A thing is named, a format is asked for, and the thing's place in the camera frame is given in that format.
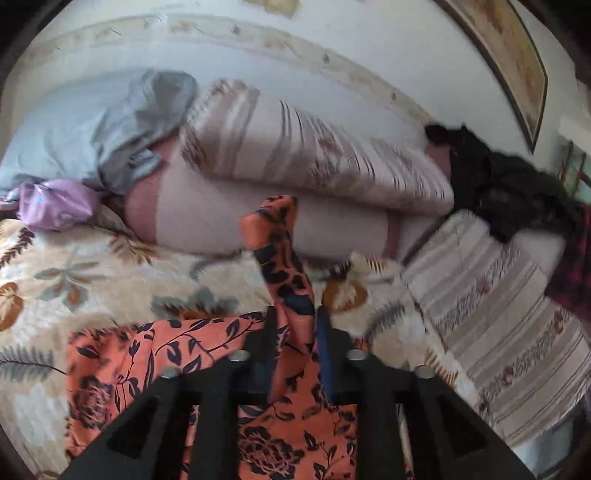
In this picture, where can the cream leaf-pattern blanket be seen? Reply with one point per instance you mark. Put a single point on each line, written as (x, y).
(89, 316)

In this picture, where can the framed wall picture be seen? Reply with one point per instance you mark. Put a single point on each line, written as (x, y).
(500, 35)

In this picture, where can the long striped bolster pillow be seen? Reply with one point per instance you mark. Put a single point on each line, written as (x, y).
(233, 131)

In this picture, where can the dark red plaid cloth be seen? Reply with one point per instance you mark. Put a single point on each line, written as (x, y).
(569, 286)

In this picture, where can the purple floral cloth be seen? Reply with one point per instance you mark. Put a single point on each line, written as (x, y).
(53, 205)

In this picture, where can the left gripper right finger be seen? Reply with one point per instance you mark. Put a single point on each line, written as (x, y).
(448, 440)

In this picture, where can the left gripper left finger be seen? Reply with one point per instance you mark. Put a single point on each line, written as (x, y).
(185, 422)

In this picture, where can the striped rectangular pillow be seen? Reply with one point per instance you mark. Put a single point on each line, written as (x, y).
(526, 357)

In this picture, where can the grey-blue crumpled cloth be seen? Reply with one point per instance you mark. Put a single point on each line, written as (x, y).
(98, 131)

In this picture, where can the white painted headboard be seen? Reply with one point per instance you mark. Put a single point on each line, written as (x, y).
(377, 67)

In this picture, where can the orange black floral garment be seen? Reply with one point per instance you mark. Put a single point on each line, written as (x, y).
(286, 368)

